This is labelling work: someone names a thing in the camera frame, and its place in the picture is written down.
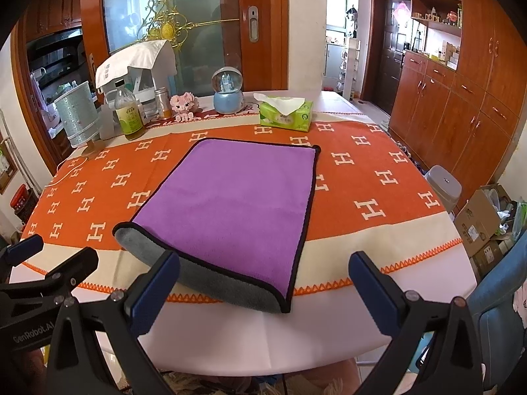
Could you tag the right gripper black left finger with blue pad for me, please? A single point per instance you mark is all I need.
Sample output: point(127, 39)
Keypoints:
point(76, 363)

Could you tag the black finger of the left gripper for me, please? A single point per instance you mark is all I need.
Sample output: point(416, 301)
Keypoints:
point(61, 280)

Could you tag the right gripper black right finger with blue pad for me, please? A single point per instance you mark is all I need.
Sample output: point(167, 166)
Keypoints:
point(453, 363)

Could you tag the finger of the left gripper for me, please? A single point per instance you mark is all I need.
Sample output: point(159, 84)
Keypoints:
point(14, 255)

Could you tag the purple grey microfiber towel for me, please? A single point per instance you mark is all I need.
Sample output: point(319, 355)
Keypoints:
point(236, 213)

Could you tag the blue fabric chair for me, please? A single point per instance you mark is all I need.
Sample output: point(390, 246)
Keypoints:
point(500, 329)

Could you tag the open cardboard box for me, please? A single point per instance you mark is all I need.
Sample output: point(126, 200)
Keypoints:
point(490, 224)

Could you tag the pale green ribbed bucket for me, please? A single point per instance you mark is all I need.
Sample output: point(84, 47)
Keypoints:
point(79, 115)

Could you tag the yellow-label plastic bottle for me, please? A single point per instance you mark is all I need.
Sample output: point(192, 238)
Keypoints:
point(128, 114)

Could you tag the grey plastic stool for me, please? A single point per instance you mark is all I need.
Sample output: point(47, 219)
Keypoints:
point(445, 186)

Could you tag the small glass jar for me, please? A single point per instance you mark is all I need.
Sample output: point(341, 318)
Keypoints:
point(163, 103)

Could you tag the pink plush toy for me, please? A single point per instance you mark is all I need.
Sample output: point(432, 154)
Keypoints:
point(184, 107)

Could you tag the orange H-pattern table blanket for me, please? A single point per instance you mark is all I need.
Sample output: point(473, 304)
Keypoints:
point(368, 196)

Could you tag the white house-shaped box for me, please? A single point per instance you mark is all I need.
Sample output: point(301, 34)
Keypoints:
point(145, 67)

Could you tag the blue snow globe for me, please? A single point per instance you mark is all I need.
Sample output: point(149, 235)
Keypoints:
point(227, 84)

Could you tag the green tissue box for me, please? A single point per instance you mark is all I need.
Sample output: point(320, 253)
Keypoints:
point(292, 113)

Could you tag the wooden glass sliding door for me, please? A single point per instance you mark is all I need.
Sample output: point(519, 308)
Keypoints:
point(205, 35)

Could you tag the white shoe rack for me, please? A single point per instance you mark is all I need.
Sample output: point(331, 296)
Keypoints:
point(349, 69)

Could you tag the dark brown entrance door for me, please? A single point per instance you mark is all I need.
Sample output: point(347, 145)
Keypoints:
point(395, 33)

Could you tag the brown wooden cabinet wall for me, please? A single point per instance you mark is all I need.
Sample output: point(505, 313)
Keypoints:
point(460, 109)

